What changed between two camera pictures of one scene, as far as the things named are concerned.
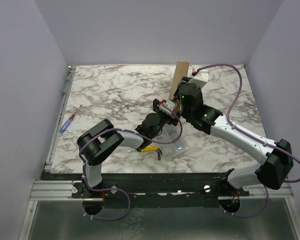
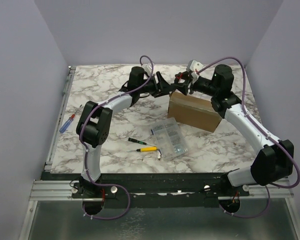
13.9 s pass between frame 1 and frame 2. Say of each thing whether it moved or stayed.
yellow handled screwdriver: stayed
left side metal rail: stayed
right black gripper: moved
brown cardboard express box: moved
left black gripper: moved
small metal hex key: stayed
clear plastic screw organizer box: stayed
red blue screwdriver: stayed
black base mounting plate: stayed
